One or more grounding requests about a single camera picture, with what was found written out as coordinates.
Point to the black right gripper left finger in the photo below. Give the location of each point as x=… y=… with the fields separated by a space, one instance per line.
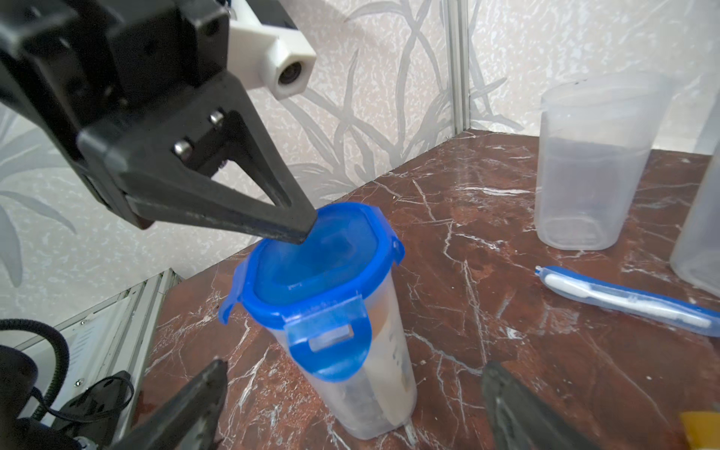
x=189 y=420

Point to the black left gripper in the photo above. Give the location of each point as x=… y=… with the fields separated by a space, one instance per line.
x=135 y=96

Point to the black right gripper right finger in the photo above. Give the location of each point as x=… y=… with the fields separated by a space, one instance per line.
x=521 y=420

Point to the clear container blue lid front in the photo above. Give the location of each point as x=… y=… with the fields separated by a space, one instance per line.
x=331 y=304

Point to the clear container blue lid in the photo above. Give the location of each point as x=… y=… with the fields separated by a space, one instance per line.
x=695 y=257
x=331 y=304
x=596 y=136

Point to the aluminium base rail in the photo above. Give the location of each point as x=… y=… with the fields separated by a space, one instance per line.
x=113 y=337

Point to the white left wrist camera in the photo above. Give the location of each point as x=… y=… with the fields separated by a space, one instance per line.
x=267 y=50

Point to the aluminium frame post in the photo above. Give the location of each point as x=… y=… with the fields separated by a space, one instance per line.
x=456 y=24

